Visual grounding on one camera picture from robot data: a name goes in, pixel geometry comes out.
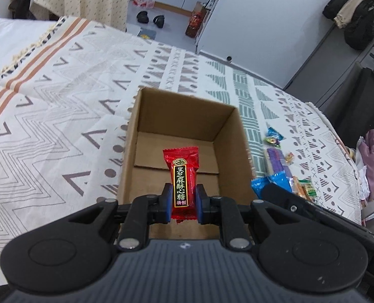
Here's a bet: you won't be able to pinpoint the blue snack packet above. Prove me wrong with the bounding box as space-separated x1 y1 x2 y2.
251 171 292 199

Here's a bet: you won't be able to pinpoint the red sesame candy packet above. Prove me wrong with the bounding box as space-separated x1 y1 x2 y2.
163 146 199 223

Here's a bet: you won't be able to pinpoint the small peanut snack packet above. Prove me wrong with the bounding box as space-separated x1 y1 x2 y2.
285 153 295 165

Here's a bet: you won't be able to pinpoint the orange snack packet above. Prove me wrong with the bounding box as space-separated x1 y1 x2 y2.
293 176 307 200

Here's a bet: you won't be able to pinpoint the green biscuit packet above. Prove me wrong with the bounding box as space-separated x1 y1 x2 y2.
299 179 318 203

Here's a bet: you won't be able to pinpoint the purple cake roll packet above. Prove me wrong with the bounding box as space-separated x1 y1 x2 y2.
264 148 292 177

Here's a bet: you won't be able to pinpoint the blue green plum packet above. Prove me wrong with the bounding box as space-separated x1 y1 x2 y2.
264 127 285 148

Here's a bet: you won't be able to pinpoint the brown cardboard box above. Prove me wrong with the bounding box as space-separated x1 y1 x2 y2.
118 88 255 250

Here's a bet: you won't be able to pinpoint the pink cloth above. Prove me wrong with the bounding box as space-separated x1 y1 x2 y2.
358 129 374 201

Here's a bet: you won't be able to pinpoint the black chair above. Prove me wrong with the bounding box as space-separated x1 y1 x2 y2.
323 62 374 148

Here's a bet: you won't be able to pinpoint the patterned bed blanket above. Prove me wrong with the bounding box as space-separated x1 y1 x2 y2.
0 17 362 254

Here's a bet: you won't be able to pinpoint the right black slipper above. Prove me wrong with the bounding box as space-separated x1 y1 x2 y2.
153 15 165 29

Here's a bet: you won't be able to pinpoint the black slipper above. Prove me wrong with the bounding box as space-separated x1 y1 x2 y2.
136 11 149 24
153 15 165 29

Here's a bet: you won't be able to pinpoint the left black slipper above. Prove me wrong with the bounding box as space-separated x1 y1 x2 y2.
136 11 149 24

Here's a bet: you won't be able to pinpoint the red oil bottle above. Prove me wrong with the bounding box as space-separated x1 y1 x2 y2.
185 2 207 38

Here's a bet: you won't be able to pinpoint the hanging clothes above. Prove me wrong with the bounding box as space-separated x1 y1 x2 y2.
323 0 374 51

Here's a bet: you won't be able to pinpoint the red white tissue pack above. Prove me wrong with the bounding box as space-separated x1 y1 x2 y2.
133 0 155 9

